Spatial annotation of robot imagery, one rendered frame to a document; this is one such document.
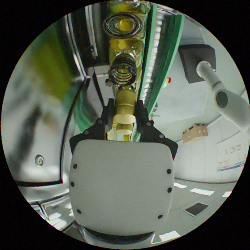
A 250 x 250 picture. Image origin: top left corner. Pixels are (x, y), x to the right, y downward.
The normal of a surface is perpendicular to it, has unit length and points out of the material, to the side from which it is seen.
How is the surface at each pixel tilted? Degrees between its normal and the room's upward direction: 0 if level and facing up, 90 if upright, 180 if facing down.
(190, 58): 1
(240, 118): 80
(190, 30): 0
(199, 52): 1
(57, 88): 90
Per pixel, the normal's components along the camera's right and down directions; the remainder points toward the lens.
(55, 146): 1.00, 0.04
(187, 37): -0.04, 0.92
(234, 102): -0.95, -0.24
